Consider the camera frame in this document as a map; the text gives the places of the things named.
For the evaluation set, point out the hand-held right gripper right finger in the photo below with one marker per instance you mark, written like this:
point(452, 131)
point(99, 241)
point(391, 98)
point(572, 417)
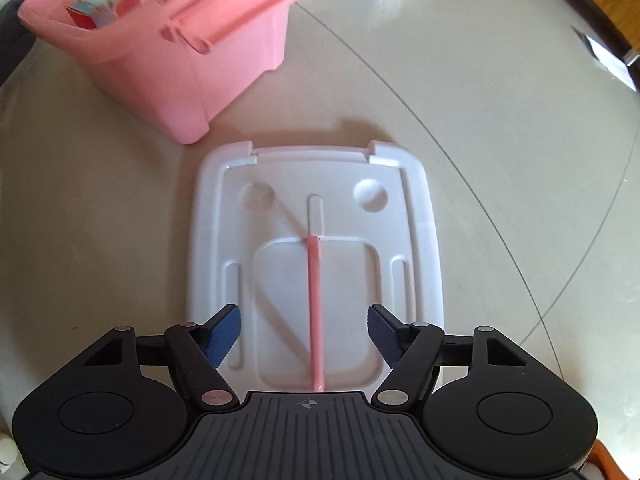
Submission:
point(382, 332)

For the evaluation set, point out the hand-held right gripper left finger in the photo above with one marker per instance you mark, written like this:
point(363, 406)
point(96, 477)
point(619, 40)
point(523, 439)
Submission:
point(222, 332)

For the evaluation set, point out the pink plastic storage bin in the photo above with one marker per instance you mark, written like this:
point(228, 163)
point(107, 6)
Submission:
point(150, 75)

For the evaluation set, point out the orange slipper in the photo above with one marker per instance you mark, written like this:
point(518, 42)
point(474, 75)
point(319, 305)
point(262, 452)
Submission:
point(607, 465)

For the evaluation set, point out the white paper sheet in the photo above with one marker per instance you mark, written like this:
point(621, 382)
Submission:
point(607, 60)

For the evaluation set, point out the dark grey cloth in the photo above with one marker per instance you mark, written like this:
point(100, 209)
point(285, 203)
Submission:
point(10, 35)

